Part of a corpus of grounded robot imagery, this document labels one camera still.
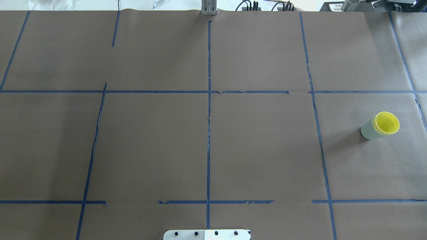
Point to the yellow plastic cup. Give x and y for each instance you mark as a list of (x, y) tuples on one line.
[(385, 123)]

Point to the light green plastic cup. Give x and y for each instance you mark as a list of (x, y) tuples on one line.
[(369, 132)]

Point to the crumpled white plastic wrap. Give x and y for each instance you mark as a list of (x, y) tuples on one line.
[(157, 3)]

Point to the silver metal cylinder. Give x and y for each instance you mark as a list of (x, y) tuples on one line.
[(349, 5)]

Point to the aluminium frame post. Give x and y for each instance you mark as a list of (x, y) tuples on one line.
[(209, 7)]

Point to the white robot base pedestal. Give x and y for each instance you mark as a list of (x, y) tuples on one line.
[(208, 234)]

